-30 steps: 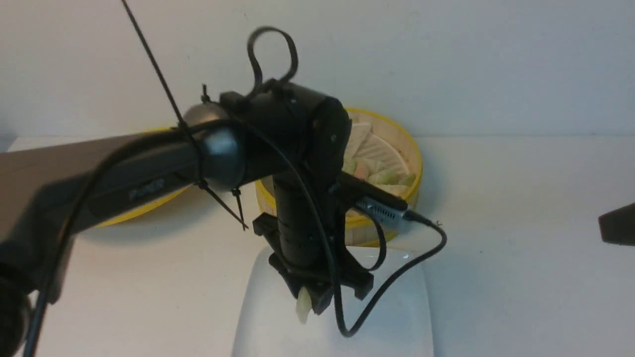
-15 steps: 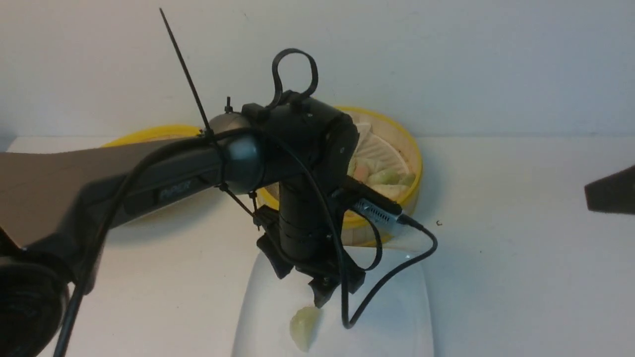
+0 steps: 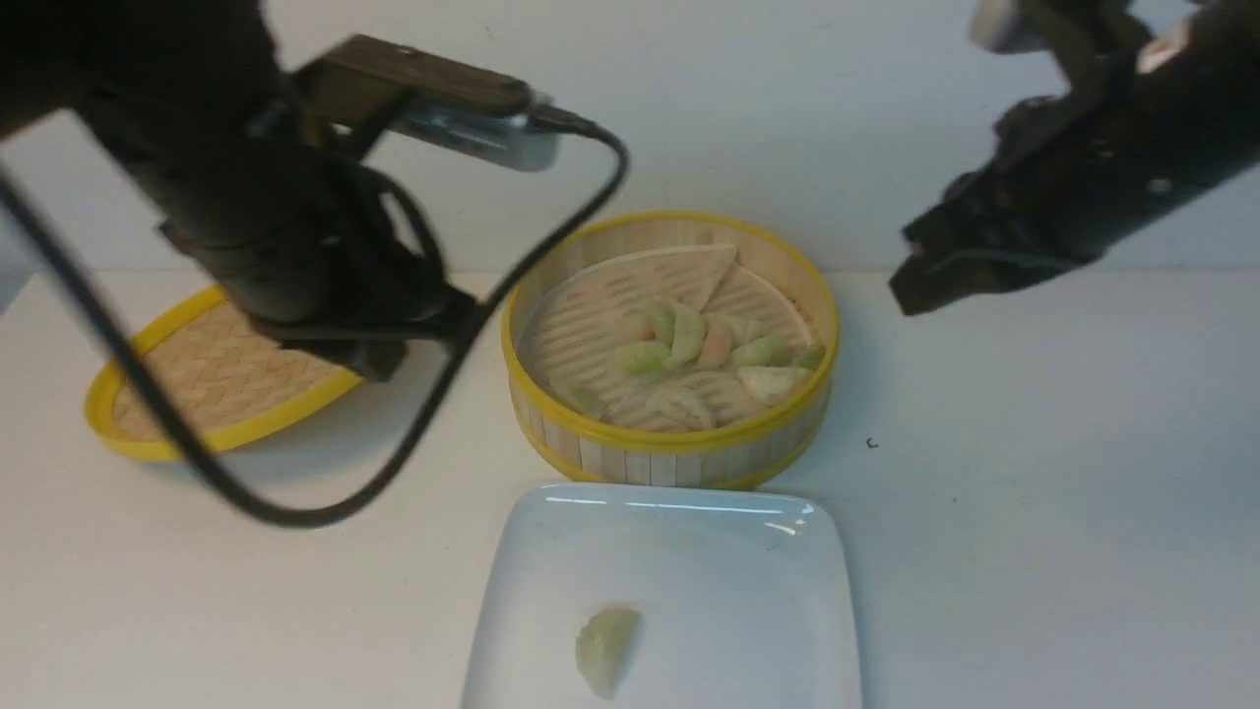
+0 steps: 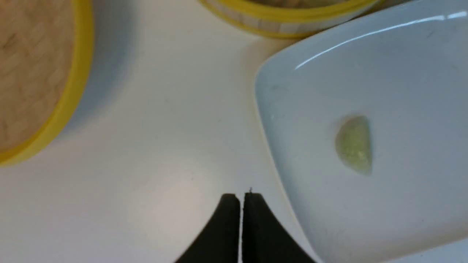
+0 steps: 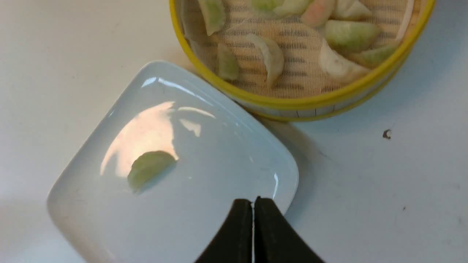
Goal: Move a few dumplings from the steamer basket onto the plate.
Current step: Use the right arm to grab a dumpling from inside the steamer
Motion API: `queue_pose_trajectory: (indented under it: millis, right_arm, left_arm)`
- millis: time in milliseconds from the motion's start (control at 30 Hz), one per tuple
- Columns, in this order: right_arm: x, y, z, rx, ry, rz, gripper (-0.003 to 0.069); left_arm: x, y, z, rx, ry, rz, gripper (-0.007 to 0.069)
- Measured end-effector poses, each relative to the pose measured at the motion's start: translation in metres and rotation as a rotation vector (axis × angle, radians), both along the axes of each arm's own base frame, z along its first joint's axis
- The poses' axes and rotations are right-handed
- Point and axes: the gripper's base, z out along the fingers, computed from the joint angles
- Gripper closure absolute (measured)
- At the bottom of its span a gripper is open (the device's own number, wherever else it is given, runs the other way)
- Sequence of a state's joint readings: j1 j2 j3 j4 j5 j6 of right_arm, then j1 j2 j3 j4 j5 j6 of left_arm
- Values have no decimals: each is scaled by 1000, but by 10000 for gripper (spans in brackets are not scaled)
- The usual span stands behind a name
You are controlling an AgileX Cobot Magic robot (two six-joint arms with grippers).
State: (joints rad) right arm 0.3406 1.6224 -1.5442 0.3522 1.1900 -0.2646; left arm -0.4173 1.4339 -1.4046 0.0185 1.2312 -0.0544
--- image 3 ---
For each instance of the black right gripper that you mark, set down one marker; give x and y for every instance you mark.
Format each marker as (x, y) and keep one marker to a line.
(1068, 180)

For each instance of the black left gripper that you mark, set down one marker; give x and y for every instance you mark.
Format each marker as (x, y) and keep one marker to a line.
(322, 254)

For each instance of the long green dumpling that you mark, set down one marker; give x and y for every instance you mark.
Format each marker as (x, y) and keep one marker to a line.
(602, 646)

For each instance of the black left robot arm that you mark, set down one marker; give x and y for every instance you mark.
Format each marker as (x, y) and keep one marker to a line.
(156, 82)

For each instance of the white square plate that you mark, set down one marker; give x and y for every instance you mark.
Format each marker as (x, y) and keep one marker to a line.
(745, 601)

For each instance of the yellow rimmed woven steamer lid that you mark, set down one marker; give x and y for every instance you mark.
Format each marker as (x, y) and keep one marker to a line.
(231, 385)

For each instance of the small green dumpling right edge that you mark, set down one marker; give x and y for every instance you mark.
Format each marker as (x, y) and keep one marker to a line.
(810, 357)

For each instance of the pale green dumpling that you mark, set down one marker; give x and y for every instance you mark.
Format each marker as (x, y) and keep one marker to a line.
(767, 351)

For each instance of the white pleated dumpling right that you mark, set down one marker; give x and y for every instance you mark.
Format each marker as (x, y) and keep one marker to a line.
(771, 385)

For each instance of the white pleated dumpling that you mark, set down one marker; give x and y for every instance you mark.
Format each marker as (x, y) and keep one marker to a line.
(682, 406)
(771, 385)

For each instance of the green curved dumpling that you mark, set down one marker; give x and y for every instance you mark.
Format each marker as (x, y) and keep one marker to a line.
(638, 360)

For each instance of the pink and white dumpling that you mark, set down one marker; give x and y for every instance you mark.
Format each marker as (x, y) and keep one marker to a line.
(715, 350)

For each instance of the small green dumpling back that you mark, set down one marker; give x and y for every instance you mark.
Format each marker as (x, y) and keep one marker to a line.
(679, 327)

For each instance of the yellow rimmed bamboo steamer basket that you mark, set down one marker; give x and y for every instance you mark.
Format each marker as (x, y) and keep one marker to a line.
(741, 455)

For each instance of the white pleated dumpling front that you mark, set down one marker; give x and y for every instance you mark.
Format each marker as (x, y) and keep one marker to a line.
(682, 406)

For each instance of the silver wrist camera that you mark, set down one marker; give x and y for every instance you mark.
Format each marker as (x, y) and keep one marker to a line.
(366, 87)

